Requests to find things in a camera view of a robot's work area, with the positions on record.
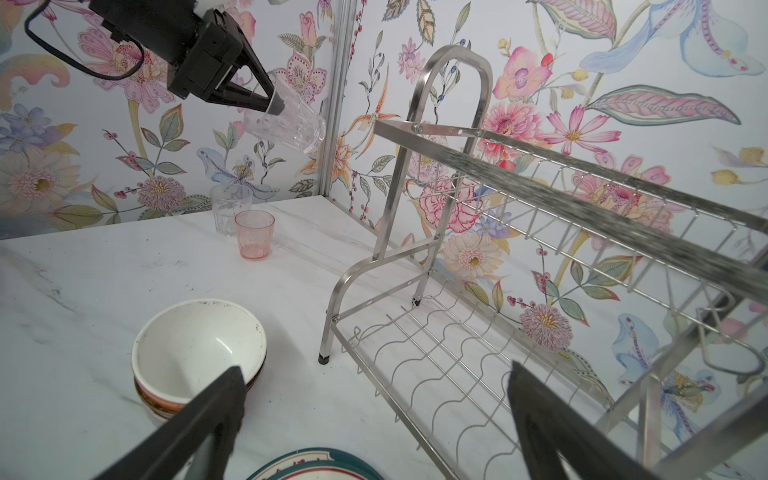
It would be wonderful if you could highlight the orange bowl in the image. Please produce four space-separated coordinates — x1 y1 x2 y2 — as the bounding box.
131 299 267 406

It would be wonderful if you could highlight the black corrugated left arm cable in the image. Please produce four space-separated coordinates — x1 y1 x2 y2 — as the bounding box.
23 0 146 82

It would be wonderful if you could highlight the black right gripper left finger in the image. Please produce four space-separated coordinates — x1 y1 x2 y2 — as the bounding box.
98 366 246 479

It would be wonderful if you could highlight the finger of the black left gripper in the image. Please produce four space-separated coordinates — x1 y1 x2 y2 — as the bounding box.
209 82 285 115
233 26 275 99

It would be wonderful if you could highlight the pink drinking glass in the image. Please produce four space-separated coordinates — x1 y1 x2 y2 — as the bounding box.
234 210 275 261

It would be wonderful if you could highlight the clear drinking glass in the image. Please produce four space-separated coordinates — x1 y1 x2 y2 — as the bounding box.
243 72 327 155
210 184 253 237

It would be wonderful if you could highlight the pink floral patterned bowl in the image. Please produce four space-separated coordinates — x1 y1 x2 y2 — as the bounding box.
134 380 184 420

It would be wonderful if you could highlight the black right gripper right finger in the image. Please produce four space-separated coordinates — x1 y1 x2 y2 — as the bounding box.
507 361 655 479

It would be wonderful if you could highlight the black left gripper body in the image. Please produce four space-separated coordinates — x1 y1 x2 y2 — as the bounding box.
89 0 241 102

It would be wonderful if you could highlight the aluminium left corner frame post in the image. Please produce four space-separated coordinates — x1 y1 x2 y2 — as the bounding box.
318 0 360 198

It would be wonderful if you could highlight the steel two-tier dish rack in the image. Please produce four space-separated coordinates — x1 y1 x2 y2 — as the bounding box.
327 38 767 442

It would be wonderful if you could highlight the dark rimmed white plate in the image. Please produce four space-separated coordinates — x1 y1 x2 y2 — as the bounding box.
249 447 383 480

